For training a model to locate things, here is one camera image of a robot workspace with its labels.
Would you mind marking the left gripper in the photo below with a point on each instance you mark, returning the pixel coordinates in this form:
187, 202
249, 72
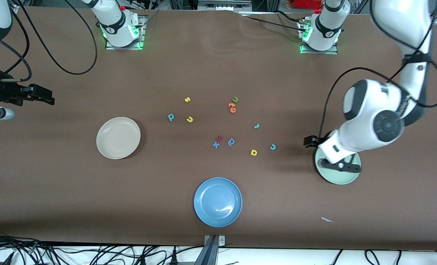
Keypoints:
321, 140

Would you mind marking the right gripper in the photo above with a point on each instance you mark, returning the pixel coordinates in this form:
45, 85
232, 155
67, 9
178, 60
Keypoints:
5, 92

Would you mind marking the teal letter p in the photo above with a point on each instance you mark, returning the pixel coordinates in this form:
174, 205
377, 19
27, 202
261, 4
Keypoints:
170, 117

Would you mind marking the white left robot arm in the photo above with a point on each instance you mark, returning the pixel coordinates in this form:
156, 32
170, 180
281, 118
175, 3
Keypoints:
373, 110

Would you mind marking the pale green plate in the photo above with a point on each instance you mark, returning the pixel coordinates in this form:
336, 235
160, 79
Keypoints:
336, 178

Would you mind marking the white paper scrap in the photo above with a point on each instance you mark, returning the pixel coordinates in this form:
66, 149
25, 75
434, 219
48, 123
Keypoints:
327, 220

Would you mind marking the beige brown plate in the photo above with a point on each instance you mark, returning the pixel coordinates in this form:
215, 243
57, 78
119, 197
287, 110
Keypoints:
111, 143

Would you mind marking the blue letter a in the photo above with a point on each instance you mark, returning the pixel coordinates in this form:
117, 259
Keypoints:
231, 142

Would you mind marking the blue plate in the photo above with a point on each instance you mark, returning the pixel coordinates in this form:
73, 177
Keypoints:
217, 202

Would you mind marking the red box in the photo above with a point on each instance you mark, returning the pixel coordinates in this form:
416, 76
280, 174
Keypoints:
307, 3

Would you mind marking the aluminium profile bar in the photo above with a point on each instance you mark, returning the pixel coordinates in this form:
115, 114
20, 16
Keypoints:
207, 254

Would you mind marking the grey metal box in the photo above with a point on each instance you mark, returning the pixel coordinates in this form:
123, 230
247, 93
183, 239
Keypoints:
224, 4

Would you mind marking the black power plug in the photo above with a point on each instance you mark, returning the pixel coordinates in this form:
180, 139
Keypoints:
173, 257
143, 260

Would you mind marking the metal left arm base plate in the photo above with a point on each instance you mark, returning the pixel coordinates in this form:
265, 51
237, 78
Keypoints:
321, 52

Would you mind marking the aluminium corner bracket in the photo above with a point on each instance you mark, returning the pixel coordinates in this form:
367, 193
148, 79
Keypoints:
15, 6

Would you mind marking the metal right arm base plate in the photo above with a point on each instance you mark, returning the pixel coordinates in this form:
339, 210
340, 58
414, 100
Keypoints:
142, 36

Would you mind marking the small metal bracket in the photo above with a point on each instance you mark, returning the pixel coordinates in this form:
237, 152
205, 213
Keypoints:
221, 241

